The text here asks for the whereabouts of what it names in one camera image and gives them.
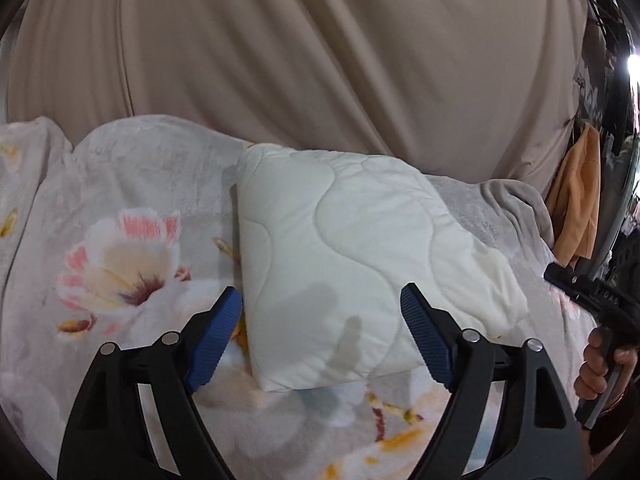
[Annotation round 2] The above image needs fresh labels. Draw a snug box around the beige curtain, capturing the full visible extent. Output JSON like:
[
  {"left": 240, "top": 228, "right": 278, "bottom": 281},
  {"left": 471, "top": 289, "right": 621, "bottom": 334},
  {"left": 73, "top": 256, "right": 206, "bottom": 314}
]
[{"left": 5, "top": 0, "right": 596, "bottom": 183}]

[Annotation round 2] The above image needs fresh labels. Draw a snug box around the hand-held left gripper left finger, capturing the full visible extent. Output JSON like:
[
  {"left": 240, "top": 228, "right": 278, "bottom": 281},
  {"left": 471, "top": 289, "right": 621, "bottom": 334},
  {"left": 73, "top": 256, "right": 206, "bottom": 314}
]
[{"left": 57, "top": 286, "right": 244, "bottom": 480}]

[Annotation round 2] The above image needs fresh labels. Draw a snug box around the floral printed blanket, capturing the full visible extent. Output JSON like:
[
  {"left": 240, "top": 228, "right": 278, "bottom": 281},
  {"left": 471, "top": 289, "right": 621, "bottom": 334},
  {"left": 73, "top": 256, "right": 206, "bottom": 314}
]
[{"left": 0, "top": 114, "right": 601, "bottom": 480}]

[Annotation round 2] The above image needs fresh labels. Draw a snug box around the person's right hand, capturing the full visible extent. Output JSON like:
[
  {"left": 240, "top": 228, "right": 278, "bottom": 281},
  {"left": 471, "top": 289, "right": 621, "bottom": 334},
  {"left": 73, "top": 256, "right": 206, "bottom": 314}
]
[{"left": 573, "top": 326, "right": 637, "bottom": 403}]

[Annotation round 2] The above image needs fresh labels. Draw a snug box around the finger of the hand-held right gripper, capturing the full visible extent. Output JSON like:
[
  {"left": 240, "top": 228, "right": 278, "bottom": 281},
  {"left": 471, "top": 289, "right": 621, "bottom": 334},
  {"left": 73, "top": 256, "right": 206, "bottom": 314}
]
[{"left": 543, "top": 262, "right": 593, "bottom": 306}]

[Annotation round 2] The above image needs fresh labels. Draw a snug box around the orange cloth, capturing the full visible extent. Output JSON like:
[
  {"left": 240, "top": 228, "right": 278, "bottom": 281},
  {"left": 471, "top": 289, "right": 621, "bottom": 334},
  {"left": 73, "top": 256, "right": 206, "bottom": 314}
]
[{"left": 545, "top": 122, "right": 602, "bottom": 269}]

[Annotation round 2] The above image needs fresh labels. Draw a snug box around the dark patterned cloth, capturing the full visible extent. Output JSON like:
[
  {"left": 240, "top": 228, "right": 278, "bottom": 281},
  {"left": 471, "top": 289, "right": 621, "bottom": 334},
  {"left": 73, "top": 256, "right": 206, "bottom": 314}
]
[{"left": 570, "top": 0, "right": 633, "bottom": 128}]

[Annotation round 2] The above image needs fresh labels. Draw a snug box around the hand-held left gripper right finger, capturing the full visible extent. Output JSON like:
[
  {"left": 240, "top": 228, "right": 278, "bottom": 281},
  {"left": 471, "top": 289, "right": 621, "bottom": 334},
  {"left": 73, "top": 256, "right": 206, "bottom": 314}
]
[{"left": 399, "top": 282, "right": 587, "bottom": 480}]

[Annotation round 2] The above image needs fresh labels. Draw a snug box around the white quilted blanket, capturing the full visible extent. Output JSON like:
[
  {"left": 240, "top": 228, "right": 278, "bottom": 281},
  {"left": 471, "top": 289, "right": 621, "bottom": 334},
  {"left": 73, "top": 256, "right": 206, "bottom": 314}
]
[{"left": 235, "top": 143, "right": 530, "bottom": 394}]

